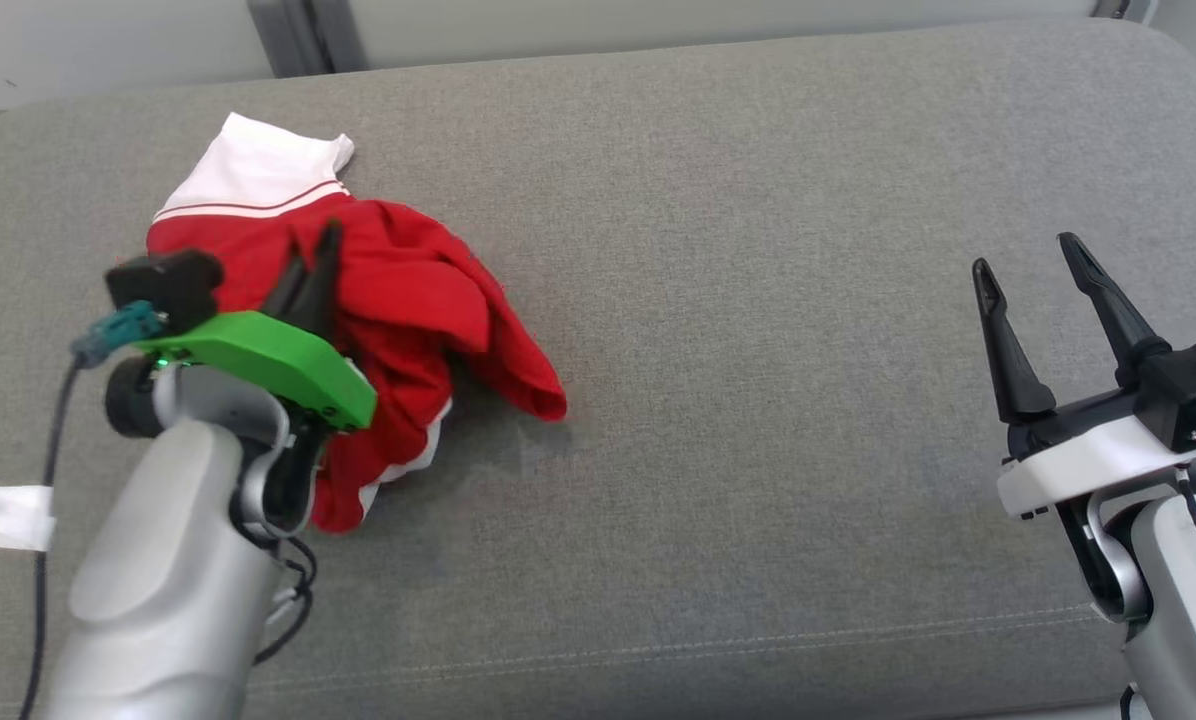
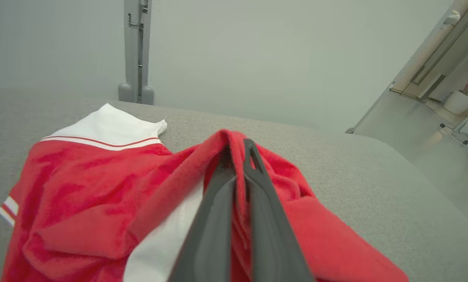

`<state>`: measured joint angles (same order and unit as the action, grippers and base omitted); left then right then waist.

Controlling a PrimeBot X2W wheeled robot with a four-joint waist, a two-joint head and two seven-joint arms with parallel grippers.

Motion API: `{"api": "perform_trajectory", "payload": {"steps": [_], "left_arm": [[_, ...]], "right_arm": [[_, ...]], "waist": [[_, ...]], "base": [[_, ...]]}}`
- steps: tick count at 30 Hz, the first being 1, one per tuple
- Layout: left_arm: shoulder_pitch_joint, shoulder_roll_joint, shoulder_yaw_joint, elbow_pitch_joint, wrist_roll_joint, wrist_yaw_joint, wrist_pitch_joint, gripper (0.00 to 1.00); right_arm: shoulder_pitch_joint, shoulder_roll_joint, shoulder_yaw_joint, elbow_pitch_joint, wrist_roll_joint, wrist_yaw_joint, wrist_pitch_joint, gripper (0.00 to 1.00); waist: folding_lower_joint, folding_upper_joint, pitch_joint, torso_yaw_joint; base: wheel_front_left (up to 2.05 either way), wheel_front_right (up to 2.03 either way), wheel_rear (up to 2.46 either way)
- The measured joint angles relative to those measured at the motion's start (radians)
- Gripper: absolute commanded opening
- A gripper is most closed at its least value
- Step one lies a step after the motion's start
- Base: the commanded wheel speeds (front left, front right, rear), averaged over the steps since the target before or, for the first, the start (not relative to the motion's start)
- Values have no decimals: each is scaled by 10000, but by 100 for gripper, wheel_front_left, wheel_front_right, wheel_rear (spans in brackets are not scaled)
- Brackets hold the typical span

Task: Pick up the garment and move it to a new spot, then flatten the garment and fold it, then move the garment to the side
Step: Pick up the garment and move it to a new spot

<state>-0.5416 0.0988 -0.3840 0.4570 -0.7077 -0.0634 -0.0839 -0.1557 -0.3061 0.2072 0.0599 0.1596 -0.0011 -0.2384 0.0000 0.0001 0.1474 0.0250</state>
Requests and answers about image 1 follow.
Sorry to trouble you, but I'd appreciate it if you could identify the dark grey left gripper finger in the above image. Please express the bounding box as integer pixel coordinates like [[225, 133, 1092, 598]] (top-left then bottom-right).
[[296, 220, 345, 343], [258, 253, 309, 325]]

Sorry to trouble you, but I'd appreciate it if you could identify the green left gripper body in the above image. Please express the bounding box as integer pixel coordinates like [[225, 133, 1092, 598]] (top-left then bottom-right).
[[133, 310, 379, 533]]

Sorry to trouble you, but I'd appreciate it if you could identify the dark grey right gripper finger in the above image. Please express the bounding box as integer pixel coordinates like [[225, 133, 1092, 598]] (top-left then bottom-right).
[[1058, 232, 1171, 389], [972, 258, 1057, 424]]

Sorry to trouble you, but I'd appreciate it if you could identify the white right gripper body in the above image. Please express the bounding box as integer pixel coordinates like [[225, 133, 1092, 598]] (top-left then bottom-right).
[[996, 388, 1196, 611]]

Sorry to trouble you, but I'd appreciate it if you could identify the red Bulls 23 jersey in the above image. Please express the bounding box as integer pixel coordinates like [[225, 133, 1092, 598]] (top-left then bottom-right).
[[146, 112, 569, 423]]

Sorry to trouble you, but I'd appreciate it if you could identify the left camera cable, teal plug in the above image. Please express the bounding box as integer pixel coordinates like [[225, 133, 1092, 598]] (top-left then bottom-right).
[[16, 300, 166, 720]]

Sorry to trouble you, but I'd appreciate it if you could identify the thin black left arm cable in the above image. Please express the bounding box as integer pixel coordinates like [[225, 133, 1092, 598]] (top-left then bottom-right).
[[226, 490, 319, 669]]

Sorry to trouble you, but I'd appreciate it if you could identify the grey metal frame post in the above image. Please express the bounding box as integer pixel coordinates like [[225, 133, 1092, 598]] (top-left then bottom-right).
[[246, 0, 371, 78]]

